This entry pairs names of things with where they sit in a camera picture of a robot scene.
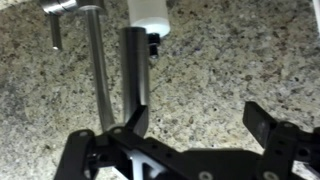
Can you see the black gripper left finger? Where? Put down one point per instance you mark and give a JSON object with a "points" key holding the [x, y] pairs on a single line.
{"points": [[133, 153]]}

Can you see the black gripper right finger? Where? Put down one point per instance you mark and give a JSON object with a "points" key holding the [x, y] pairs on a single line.
{"points": [[286, 146]]}

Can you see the steel gooseneck faucet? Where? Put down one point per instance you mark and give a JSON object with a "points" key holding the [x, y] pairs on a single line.
{"points": [[133, 73]]}

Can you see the white soap dispenser bottle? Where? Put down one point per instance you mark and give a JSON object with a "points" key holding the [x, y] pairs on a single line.
{"points": [[148, 15]]}

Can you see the white wall power outlet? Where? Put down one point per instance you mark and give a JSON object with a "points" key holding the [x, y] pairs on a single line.
{"points": [[317, 13]]}

